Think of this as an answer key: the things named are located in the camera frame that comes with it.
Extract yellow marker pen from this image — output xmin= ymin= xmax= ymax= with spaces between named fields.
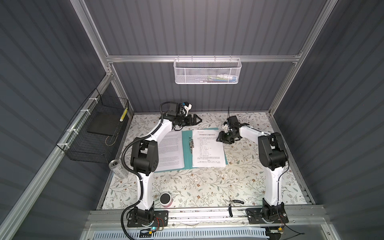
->
xmin=120 ymin=108 xmax=128 ymax=122

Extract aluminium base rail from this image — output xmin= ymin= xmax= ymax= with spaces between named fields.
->
xmin=85 ymin=205 xmax=330 ymax=228

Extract white wire mesh basket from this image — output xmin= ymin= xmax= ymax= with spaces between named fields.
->
xmin=173 ymin=58 xmax=242 ymax=85

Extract white paper sheets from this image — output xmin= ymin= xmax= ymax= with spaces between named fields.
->
xmin=192 ymin=130 xmax=227 ymax=168

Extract teal plastic folder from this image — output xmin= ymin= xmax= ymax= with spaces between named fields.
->
xmin=158 ymin=130 xmax=228 ymax=170

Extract silver drink can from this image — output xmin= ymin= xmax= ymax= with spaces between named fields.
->
xmin=109 ymin=159 xmax=129 ymax=179

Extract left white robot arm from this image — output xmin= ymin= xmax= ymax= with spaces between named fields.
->
xmin=122 ymin=102 xmax=202 ymax=226

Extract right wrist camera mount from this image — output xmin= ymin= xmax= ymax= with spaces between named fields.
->
xmin=222 ymin=122 xmax=229 ymax=133

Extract black corrugated cable hose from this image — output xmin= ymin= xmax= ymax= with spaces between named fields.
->
xmin=120 ymin=101 xmax=181 ymax=240

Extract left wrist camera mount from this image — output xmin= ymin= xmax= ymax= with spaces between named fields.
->
xmin=182 ymin=102 xmax=192 ymax=116

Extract metal folder clip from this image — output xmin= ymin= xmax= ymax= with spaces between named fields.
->
xmin=189 ymin=136 xmax=194 ymax=154

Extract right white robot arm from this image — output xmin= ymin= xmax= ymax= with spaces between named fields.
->
xmin=217 ymin=116 xmax=289 ymax=224

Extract black wire basket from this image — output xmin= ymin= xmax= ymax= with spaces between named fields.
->
xmin=57 ymin=89 xmax=130 ymax=164

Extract printed paper sheet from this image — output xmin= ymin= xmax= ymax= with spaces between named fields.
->
xmin=155 ymin=131 xmax=185 ymax=172

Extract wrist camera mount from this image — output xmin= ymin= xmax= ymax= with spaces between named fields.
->
xmin=222 ymin=122 xmax=229 ymax=133
xmin=182 ymin=102 xmax=192 ymax=116

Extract black foam pad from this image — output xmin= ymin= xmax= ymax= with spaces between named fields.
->
xmin=87 ymin=113 xmax=122 ymax=137

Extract pens in white basket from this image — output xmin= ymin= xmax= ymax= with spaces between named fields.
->
xmin=196 ymin=74 xmax=238 ymax=84

